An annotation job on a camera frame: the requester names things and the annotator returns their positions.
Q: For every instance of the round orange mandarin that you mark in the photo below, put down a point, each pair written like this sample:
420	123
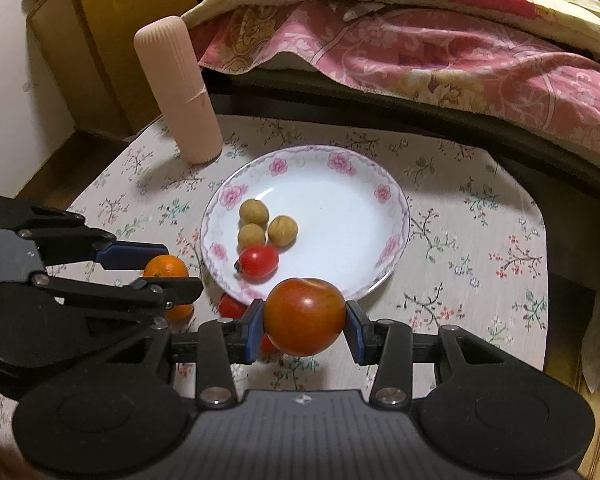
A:
166	267

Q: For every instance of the oval red tomato with calyx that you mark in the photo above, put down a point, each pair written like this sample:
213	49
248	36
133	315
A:
258	261

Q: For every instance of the wooden cabinet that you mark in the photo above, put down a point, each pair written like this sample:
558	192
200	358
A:
95	35

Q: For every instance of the tan longan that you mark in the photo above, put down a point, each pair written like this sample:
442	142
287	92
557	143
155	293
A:
282	230
253	212
250	236

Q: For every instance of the large red tomato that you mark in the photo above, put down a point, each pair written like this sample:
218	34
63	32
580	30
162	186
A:
305	315

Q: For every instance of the small red tomato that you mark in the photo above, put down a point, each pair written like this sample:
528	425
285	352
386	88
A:
267	343
232	306

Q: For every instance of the oblong orange mandarin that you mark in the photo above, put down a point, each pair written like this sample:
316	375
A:
179	312

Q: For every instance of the striped floor mat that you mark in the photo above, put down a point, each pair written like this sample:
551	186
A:
595	435

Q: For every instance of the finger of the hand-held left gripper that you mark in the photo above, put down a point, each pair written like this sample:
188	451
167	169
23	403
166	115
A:
180	290
130	252

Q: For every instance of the pink ribbed cylinder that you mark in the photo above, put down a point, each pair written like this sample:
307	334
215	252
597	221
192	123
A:
180	95

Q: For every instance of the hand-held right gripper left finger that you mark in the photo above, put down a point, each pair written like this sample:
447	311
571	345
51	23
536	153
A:
252	340

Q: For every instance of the white floral-rimmed plate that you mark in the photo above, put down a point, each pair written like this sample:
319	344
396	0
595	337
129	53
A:
330	210

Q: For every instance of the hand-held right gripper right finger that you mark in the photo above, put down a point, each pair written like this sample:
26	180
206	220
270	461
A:
356	332

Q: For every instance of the dark bed frame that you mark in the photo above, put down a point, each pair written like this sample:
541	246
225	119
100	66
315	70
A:
480	135

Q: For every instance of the pink floral blanket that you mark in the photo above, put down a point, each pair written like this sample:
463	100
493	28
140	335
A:
430	60

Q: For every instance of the floral tablecloth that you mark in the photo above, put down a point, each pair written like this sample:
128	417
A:
455	260

